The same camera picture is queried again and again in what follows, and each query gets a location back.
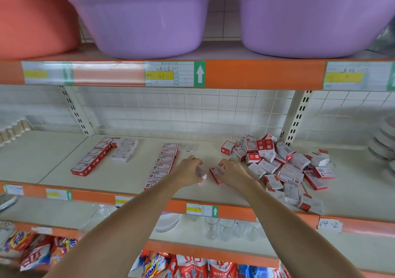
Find person's left hand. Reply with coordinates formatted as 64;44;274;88
167;156;208;191

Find white perforated shelf upright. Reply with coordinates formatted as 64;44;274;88
58;86;95;137
284;91;315;146

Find person's right hand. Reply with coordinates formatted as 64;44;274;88
216;157;256;193

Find cluster of clear glasses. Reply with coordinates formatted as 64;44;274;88
204;216;264;242

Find person's left forearm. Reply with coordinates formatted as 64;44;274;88
46;176;187;278

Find large label with green arrow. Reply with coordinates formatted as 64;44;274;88
143;60;208;89
21;60;75;86
322;60;395;93

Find person's right forearm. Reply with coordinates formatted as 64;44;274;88
237;179;366;278

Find orange plastic basin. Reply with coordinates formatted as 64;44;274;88
0;0;81;60

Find row of beige bundles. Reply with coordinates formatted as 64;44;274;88
0;119;33;146

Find stacks of wrapped containers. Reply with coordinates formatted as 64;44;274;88
367;115;395;177

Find purple plastic basin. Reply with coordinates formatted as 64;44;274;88
41;0;225;60
225;0;395;60

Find small price label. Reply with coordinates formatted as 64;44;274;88
114;194;134;208
184;202;221;219
2;184;25;196
44;188;74;202

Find pile of red white boxes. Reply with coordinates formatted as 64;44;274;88
220;133;338;214

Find pile of small colourful packets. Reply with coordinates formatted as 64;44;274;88
0;228;239;278

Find white shelf with orange edges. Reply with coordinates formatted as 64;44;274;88
0;37;395;278

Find white handwritten label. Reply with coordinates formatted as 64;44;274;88
316;218;344;234

